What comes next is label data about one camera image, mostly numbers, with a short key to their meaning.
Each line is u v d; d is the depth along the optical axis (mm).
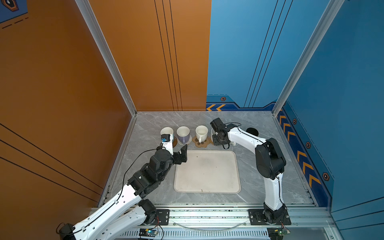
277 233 700
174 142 1018
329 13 715
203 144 998
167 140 590
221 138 717
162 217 739
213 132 821
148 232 708
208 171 895
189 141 1023
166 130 953
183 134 1035
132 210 605
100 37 791
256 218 725
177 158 622
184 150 628
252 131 945
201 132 983
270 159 528
